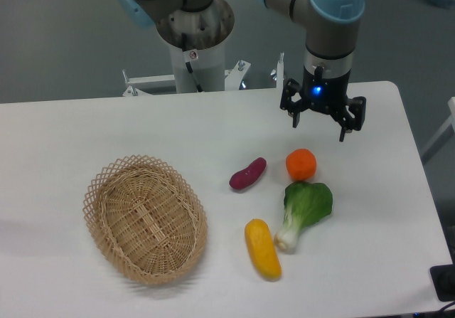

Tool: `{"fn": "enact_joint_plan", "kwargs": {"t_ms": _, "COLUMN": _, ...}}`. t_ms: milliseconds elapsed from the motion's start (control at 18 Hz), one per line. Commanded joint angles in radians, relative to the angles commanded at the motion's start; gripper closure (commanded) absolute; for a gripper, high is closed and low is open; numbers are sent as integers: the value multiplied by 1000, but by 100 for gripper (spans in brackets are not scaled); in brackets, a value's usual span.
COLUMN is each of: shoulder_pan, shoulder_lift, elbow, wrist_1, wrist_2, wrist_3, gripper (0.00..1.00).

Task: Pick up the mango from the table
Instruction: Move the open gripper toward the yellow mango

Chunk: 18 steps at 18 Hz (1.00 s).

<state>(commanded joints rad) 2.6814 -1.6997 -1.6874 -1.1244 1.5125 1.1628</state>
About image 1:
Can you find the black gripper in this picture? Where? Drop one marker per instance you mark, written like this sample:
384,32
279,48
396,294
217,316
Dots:
327,96

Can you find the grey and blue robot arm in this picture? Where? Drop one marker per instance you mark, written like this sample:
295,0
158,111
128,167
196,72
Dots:
331,27

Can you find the yellow mango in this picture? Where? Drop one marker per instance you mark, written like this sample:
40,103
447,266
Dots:
261,249

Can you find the orange fruit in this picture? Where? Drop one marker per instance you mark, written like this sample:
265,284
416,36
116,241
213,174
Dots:
301,164

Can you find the green bok choy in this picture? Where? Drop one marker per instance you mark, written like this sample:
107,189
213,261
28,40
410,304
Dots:
305,204

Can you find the purple sweet potato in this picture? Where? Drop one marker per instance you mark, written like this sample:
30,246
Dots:
246,177

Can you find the white furniture at right edge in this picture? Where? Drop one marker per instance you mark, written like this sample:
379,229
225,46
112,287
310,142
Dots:
440,137

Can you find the black device at table edge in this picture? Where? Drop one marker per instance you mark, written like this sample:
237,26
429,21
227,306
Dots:
443,281

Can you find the woven wicker basket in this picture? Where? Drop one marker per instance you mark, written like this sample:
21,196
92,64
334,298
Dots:
146,220

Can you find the white metal base frame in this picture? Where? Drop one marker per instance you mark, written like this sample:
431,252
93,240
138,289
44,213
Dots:
234,79

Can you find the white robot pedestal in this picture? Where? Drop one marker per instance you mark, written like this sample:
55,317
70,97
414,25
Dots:
196,43

